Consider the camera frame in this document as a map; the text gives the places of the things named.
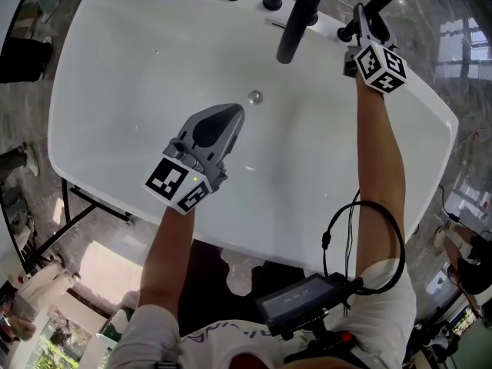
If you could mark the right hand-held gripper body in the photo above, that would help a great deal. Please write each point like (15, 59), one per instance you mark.
(380, 67)

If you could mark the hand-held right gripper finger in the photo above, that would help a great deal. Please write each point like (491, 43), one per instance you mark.
(382, 33)
(360, 23)

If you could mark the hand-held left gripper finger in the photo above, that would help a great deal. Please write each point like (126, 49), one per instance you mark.
(189, 125)
(235, 138)

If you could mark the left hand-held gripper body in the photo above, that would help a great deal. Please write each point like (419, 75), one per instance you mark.
(173, 185)

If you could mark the dark grey cylindrical rod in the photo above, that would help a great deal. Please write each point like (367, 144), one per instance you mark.
(380, 0)

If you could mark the person's left forearm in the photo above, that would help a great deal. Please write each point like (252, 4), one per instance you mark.
(165, 256)

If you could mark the person's right forearm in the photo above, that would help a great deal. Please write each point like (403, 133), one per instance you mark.
(380, 167)

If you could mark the black cylindrical cap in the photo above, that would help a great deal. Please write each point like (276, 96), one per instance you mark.
(343, 35)

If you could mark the white bathtub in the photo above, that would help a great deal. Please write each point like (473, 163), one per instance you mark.
(134, 90)

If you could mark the black curved faucet spout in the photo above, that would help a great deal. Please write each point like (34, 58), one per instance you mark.
(292, 33)

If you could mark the person's black shorts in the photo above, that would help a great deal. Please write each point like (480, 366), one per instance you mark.
(207, 283)

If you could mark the person's white T-shirt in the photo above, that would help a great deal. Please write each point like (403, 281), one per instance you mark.
(153, 333)

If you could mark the black chest monitor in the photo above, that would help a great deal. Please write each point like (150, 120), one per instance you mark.
(300, 300)

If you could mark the white box with red button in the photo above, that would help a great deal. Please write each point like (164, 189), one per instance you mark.
(20, 279)

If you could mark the person's chin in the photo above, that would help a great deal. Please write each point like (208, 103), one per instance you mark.
(269, 363)

